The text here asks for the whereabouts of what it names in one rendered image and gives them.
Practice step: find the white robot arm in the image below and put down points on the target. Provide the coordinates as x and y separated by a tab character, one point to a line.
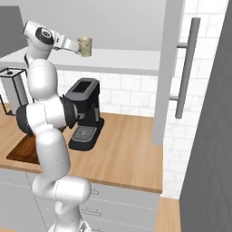
45	90

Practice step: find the grey drawer front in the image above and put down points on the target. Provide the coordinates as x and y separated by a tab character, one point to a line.
127	195
120	216

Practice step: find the black coffee machine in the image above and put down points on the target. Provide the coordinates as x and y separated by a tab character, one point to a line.
86	102

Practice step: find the grey wall cabinet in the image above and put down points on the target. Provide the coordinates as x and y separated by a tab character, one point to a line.
120	36

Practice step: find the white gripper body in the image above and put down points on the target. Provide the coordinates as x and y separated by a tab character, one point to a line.
70	44

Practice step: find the silver kettle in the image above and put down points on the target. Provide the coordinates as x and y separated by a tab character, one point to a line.
13	89

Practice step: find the dark wooden tray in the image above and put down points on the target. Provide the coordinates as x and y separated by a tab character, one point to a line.
24	149

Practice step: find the dark grey cabinet door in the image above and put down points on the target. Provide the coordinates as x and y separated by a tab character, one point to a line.
10	28

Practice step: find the beige mug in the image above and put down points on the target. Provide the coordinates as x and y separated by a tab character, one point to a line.
85	46

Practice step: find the grey base cupboard front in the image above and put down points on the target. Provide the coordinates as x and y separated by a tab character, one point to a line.
16	205

